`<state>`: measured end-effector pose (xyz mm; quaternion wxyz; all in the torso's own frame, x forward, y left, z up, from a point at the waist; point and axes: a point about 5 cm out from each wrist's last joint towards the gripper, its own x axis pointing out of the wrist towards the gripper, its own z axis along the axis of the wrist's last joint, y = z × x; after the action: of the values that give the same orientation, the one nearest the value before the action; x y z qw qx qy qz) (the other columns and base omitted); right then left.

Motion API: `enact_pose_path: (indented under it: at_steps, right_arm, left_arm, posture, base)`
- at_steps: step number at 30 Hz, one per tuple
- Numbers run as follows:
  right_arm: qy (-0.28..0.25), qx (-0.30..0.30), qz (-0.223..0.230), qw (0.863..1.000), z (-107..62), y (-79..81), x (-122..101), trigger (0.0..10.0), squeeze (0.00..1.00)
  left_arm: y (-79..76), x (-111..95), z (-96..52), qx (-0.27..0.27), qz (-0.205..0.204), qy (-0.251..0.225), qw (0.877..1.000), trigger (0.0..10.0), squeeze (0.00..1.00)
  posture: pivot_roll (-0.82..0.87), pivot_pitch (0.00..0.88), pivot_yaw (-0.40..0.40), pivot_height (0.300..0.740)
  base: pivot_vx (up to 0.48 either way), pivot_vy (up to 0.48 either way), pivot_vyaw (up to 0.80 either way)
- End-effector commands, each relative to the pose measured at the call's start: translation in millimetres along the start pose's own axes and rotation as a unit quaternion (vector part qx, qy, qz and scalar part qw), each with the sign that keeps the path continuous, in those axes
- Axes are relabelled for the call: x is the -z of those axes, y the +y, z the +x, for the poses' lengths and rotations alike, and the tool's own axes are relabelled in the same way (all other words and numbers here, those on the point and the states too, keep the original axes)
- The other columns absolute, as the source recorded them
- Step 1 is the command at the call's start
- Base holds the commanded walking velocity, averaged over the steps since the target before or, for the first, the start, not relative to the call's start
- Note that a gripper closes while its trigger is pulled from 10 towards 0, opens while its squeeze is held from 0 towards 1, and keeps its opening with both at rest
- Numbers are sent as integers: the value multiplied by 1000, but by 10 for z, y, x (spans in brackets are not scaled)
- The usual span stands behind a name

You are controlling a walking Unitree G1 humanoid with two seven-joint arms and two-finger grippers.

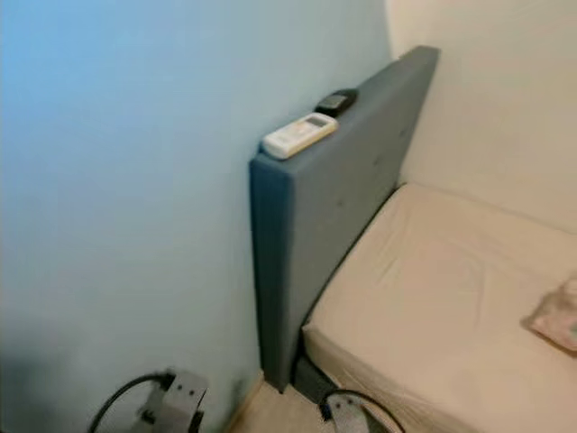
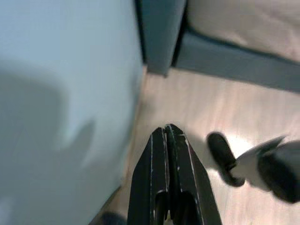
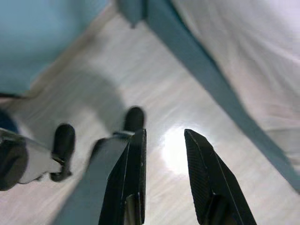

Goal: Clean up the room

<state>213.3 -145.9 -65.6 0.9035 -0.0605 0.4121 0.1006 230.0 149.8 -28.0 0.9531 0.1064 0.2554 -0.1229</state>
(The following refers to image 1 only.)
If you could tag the pink pillow with orange spots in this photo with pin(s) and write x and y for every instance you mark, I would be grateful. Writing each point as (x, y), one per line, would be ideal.
(559, 316)

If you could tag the teal upholstered headboard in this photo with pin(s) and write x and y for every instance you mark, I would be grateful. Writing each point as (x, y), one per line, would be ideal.
(306, 225)

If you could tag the white remote control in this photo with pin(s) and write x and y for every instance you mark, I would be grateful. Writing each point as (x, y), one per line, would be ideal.
(297, 135)

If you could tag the small black remote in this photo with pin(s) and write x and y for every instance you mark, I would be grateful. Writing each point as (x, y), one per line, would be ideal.
(335, 102)

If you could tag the mattress with beige sheet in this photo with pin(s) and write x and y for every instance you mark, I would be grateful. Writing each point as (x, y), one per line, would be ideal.
(433, 298)

